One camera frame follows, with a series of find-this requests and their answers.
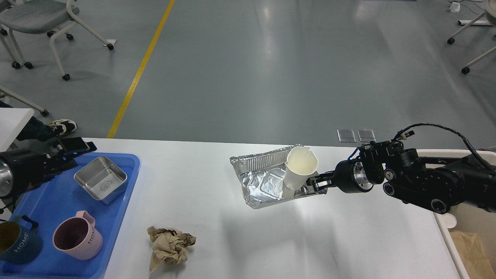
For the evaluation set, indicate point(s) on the brown paper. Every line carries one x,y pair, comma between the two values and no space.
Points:
169,246
472,255

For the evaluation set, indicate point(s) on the aluminium foil tray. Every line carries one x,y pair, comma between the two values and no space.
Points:
261,178

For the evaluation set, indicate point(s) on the brown paper in bin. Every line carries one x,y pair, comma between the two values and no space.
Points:
472,255

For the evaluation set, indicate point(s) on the white side table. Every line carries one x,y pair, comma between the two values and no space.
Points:
12,121

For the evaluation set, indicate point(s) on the dark blue HOME mug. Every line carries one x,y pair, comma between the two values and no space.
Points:
19,242

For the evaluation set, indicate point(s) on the small white cup in bin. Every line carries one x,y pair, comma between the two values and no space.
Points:
447,220

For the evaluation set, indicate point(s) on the grey office chair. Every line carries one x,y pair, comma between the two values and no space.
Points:
43,16

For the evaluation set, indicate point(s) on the left floor outlet plate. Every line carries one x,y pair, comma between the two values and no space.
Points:
346,135

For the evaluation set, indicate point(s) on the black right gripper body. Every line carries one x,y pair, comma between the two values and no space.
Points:
350,177

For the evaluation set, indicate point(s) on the pink ribbed mug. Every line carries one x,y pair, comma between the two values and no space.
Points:
78,236

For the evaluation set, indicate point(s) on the blue plastic tray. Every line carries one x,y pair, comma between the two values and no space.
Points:
60,199

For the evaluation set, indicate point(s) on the right floor outlet plate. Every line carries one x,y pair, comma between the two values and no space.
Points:
366,135

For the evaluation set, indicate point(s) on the stainless steel rectangular tin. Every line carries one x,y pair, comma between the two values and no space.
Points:
102,179

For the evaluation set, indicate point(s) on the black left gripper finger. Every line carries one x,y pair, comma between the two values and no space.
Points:
61,156

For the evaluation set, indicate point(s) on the beige plastic bin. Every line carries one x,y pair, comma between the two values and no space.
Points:
473,220

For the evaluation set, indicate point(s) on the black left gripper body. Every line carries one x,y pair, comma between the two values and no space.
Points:
22,171

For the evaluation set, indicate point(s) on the person in dark trousers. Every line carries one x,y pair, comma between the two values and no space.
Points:
37,130

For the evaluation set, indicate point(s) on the white paper cup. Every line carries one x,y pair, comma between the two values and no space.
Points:
301,164

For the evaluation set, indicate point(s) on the floor outlet plate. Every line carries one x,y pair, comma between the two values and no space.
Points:
366,135
346,135

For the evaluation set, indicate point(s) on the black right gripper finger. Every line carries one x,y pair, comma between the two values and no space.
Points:
320,182

